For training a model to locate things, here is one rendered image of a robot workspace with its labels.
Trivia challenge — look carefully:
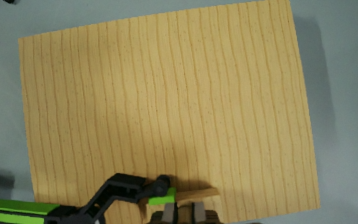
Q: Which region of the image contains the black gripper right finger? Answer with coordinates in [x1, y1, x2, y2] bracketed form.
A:
[192, 202, 224, 224]

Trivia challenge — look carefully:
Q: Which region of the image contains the tan wooden board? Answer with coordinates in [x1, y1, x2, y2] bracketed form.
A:
[18, 0, 321, 224]

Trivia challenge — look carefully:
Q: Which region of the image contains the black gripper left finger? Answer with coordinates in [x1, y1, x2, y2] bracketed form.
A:
[145, 202, 178, 224]

